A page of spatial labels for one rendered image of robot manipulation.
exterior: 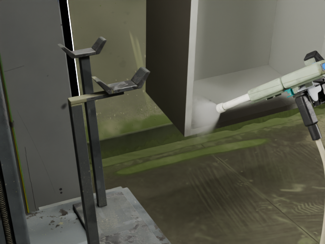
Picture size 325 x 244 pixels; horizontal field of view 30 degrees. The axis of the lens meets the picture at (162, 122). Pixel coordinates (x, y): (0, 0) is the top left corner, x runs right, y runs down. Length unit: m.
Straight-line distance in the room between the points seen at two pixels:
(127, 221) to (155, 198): 1.57
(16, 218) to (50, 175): 0.56
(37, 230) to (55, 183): 0.41
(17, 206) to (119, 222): 0.22
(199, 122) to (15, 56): 0.94
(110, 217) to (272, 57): 1.72
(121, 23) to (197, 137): 1.14
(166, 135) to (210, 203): 0.61
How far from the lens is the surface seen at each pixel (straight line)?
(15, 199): 0.96
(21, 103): 1.44
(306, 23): 2.48
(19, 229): 0.98
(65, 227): 1.13
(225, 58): 2.60
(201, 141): 2.20
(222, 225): 2.46
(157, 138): 3.08
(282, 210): 2.56
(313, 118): 1.84
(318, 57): 1.93
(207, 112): 2.14
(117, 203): 1.16
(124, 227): 1.08
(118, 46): 3.12
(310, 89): 1.85
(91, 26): 3.13
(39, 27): 1.40
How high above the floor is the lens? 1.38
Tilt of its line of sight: 23 degrees down
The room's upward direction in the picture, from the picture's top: 4 degrees counter-clockwise
